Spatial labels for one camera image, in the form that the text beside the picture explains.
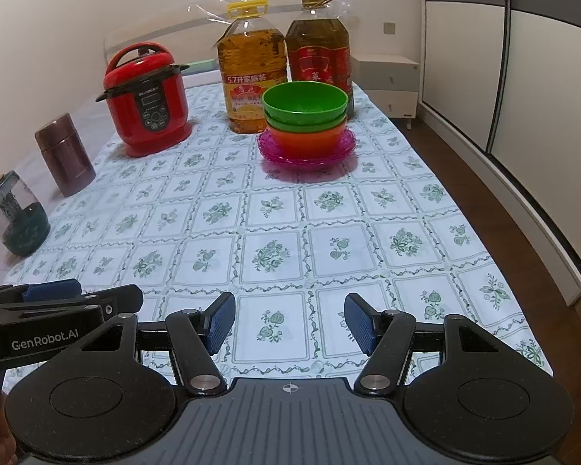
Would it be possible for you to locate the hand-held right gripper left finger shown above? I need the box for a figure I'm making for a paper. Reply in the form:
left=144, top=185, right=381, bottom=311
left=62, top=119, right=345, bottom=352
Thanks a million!
left=75, top=292, right=237, bottom=395

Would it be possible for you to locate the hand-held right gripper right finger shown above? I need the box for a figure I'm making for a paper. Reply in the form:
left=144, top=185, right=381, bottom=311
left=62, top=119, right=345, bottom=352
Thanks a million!
left=344, top=293, right=507, bottom=395

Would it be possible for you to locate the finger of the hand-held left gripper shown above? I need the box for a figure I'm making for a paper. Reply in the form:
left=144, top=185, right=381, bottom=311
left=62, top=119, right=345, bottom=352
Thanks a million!
left=0, top=278, right=83, bottom=307
left=0, top=285, right=143, bottom=321

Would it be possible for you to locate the orange plastic bowl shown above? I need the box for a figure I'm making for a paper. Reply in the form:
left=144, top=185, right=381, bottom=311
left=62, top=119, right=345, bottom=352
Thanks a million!
left=267, top=125, right=344, bottom=156

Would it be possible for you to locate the green plastic bowl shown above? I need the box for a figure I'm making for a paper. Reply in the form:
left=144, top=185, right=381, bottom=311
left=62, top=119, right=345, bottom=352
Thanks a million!
left=263, top=82, right=349, bottom=124
left=264, top=111, right=347, bottom=133

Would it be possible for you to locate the glass jar with dark contents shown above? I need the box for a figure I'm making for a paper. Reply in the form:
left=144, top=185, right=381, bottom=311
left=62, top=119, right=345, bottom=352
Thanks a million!
left=0, top=170, right=52, bottom=257

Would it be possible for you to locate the floral checked tablecloth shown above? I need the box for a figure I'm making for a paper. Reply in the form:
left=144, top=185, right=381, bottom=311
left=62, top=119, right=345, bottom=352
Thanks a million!
left=2, top=80, right=555, bottom=383

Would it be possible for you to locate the maroon metal canister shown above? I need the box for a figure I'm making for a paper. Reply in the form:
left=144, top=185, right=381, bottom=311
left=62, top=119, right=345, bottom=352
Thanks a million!
left=34, top=112, right=96, bottom=198

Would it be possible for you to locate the red electric pressure cooker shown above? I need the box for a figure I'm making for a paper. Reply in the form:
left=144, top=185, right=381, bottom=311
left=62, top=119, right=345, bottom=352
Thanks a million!
left=95, top=42, right=193, bottom=158

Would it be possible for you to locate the white nightstand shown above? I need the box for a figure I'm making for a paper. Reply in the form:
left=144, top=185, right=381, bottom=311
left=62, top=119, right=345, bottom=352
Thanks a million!
left=352, top=54, right=421, bottom=129

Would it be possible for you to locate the pale green pillow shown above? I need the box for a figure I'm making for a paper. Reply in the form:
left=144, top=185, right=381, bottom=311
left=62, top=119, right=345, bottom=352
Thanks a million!
left=181, top=58, right=221, bottom=76

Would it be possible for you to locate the yellow label oil bottle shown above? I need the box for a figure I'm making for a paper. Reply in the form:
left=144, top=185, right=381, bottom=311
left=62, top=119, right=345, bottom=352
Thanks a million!
left=216, top=0, right=290, bottom=135

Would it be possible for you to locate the white sliding door wardrobe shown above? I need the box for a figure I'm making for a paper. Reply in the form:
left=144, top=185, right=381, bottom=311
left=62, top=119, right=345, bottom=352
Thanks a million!
left=419, top=0, right=581, bottom=306

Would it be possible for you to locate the white bed headboard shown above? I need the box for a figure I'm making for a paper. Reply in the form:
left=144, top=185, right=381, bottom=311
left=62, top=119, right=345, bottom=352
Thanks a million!
left=104, top=2, right=306, bottom=76

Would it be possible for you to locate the red label oil bottle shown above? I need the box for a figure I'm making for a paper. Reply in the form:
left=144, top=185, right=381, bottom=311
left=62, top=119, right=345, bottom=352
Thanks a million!
left=285, top=0, right=355, bottom=119

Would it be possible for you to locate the clear plastic bag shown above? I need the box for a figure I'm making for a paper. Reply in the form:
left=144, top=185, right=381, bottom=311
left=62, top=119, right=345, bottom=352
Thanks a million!
left=189, top=0, right=344, bottom=22

